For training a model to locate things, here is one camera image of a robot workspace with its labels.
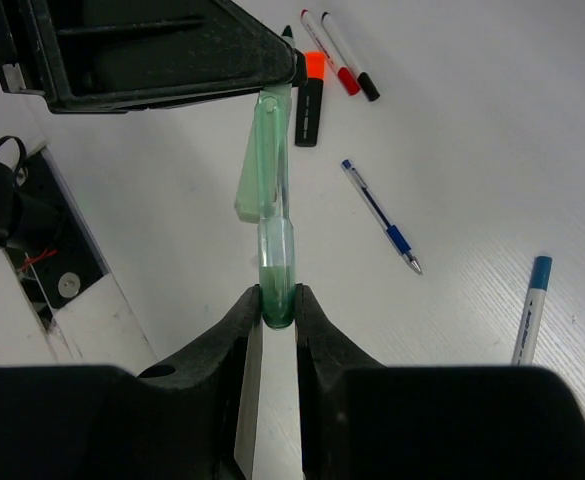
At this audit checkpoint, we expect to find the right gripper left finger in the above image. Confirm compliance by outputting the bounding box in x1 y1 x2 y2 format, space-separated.
139 286 263 479

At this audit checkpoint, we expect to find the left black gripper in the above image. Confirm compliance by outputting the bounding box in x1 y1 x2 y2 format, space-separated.
0 0 306 114

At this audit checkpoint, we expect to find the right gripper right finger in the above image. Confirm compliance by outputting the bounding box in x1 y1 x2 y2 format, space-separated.
294 284 382 479

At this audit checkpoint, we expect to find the green translucent pen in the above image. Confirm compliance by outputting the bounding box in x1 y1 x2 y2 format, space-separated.
254 82 296 330

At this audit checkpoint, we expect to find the green pen cap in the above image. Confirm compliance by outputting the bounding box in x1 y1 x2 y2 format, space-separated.
234 118 260 224

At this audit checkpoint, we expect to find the blue ballpoint pen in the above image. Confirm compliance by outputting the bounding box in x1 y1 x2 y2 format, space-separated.
341 159 423 276

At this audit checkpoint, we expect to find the blue capped white marker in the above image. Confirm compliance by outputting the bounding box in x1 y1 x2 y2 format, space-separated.
511 256 553 366

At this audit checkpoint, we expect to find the orange black highlighter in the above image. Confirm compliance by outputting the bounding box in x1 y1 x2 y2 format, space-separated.
295 51 326 147

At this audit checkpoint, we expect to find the red capped white marker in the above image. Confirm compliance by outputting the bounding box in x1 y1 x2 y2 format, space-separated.
300 9 360 96

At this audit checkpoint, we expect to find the black capped white marker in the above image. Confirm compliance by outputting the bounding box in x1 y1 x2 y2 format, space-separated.
321 11 380 102

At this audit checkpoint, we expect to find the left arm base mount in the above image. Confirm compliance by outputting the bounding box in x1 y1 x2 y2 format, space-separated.
0 135 107 330

